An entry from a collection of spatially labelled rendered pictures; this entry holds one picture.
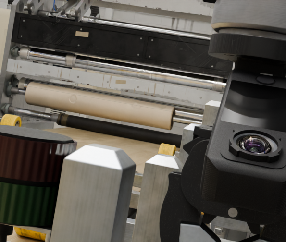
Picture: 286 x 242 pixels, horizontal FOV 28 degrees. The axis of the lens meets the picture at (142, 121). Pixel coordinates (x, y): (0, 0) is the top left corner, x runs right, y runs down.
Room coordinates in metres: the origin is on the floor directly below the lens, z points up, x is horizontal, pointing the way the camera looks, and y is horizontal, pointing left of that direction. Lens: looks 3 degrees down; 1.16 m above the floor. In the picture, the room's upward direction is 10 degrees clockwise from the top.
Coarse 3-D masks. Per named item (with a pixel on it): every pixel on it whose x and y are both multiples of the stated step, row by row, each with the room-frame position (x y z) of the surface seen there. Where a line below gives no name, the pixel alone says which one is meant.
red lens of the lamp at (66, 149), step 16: (0, 144) 0.31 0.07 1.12; (16, 144) 0.31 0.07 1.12; (32, 144) 0.31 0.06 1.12; (48, 144) 0.32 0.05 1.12; (64, 144) 0.32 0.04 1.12; (0, 160) 0.31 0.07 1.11; (16, 160) 0.31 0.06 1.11; (32, 160) 0.31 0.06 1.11; (48, 160) 0.32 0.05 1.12; (0, 176) 0.31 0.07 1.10; (16, 176) 0.31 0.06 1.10; (32, 176) 0.31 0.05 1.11; (48, 176) 0.32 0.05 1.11
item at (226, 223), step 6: (132, 192) 1.12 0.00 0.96; (138, 192) 1.14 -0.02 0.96; (132, 198) 1.12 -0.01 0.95; (138, 198) 1.11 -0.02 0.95; (132, 204) 1.12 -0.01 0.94; (216, 222) 1.08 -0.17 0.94; (222, 222) 1.08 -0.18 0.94; (228, 222) 1.08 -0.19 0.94; (234, 222) 1.08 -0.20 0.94; (240, 222) 1.07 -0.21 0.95; (246, 222) 1.07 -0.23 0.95; (228, 228) 1.08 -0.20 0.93; (234, 228) 1.08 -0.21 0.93; (240, 228) 1.07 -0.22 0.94; (246, 228) 1.07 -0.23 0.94
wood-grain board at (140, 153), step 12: (60, 132) 2.72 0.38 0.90; (72, 132) 2.82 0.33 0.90; (84, 144) 2.38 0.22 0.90; (108, 144) 2.54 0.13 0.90; (120, 144) 2.63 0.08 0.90; (132, 144) 2.73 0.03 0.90; (144, 144) 2.84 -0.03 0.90; (132, 156) 2.24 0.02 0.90; (144, 156) 2.31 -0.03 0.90; (12, 240) 0.87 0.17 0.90; (24, 240) 0.88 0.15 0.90; (36, 240) 0.89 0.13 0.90
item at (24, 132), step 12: (0, 132) 0.32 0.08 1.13; (12, 132) 0.33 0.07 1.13; (24, 132) 0.34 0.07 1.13; (36, 132) 0.35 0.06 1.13; (48, 132) 0.36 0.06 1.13; (0, 180) 0.31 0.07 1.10; (12, 180) 0.31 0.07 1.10; (0, 228) 0.34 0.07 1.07; (12, 228) 0.34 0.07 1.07; (24, 228) 0.32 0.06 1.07; (36, 228) 0.32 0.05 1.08; (48, 228) 0.32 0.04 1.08; (0, 240) 0.34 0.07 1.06; (48, 240) 0.32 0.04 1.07
